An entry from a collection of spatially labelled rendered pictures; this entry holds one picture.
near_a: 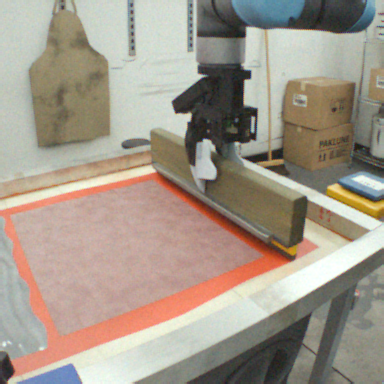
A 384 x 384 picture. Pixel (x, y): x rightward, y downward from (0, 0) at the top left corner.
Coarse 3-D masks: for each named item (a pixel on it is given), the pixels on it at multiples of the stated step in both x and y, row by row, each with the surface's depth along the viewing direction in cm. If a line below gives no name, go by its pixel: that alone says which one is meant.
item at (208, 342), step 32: (96, 160) 81; (128, 160) 85; (0, 192) 70; (320, 224) 62; (352, 224) 56; (352, 256) 47; (288, 288) 42; (320, 288) 42; (224, 320) 37; (256, 320) 37; (288, 320) 41; (128, 352) 33; (160, 352) 33; (192, 352) 33; (224, 352) 36
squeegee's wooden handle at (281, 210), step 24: (168, 144) 73; (168, 168) 76; (216, 168) 61; (240, 168) 58; (216, 192) 63; (240, 192) 57; (264, 192) 52; (288, 192) 50; (264, 216) 54; (288, 216) 49; (288, 240) 51
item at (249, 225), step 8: (152, 168) 79; (160, 168) 76; (168, 176) 74; (176, 176) 72; (184, 184) 69; (192, 184) 69; (192, 192) 67; (200, 192) 66; (208, 200) 63; (216, 200) 63; (216, 208) 62; (224, 208) 60; (232, 216) 58; (240, 216) 58; (240, 224) 57; (248, 224) 56; (256, 224) 55; (256, 232) 54; (264, 232) 53; (264, 240) 53
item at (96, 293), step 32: (160, 224) 63; (192, 224) 63; (224, 224) 63; (64, 256) 54; (96, 256) 54; (128, 256) 54; (160, 256) 54; (192, 256) 54; (224, 256) 54; (256, 256) 54; (32, 288) 47; (64, 288) 47; (96, 288) 47; (128, 288) 47; (160, 288) 47; (192, 288) 48; (224, 288) 47; (64, 320) 41; (96, 320) 42; (128, 320) 42; (160, 320) 42; (64, 352) 37
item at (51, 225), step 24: (72, 192) 74; (96, 192) 74; (120, 192) 74; (144, 192) 74; (168, 192) 74; (24, 216) 65; (48, 216) 65; (72, 216) 65; (96, 216) 65; (120, 216) 65; (144, 216) 65; (168, 216) 65; (24, 240) 57; (48, 240) 57; (72, 240) 58; (96, 240) 58
